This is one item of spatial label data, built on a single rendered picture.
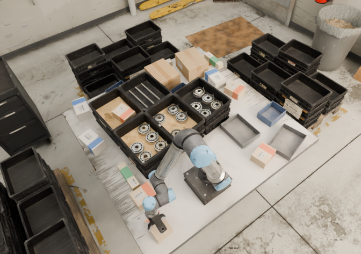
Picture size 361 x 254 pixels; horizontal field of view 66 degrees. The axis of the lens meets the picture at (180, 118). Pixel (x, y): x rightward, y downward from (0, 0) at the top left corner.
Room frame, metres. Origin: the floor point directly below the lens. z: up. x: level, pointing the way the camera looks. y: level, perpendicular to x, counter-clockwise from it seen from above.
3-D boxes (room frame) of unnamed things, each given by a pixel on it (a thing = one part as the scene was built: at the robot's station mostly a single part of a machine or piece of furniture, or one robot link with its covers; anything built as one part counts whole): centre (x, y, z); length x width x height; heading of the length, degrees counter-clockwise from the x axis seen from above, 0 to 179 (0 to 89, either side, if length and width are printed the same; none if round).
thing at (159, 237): (0.63, 0.21, 0.74); 0.16 x 0.12 x 0.07; 35
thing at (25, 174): (1.25, 1.37, 0.37); 0.40 x 0.30 x 0.45; 31
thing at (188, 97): (1.60, -0.20, 0.87); 0.40 x 0.30 x 0.11; 37
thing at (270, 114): (1.50, -0.78, 0.74); 0.20 x 0.15 x 0.07; 126
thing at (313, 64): (2.47, -1.41, 0.37); 0.42 x 0.34 x 0.46; 31
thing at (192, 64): (2.20, -0.16, 0.78); 0.30 x 0.22 x 0.16; 23
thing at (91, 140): (1.36, 0.74, 0.75); 0.20 x 0.12 x 0.09; 44
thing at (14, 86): (2.09, 1.82, 0.45); 0.60 x 0.45 x 0.90; 31
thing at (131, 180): (1.02, 0.43, 0.73); 0.24 x 0.06 x 0.06; 32
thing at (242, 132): (1.37, -0.48, 0.73); 0.27 x 0.20 x 0.05; 31
